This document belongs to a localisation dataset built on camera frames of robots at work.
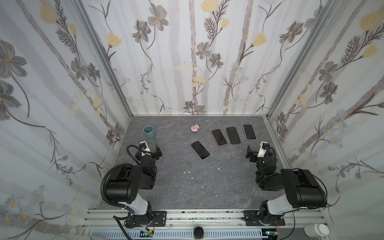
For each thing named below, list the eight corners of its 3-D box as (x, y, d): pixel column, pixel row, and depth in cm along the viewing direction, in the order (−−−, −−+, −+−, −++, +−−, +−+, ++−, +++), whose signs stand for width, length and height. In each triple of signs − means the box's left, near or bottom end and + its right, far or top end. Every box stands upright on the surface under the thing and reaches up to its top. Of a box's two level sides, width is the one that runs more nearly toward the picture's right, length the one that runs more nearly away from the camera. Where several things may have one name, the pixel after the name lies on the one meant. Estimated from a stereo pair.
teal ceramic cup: (144, 138, 109) (142, 132, 103) (146, 130, 113) (144, 124, 108) (154, 138, 109) (152, 132, 103) (156, 130, 113) (154, 124, 108)
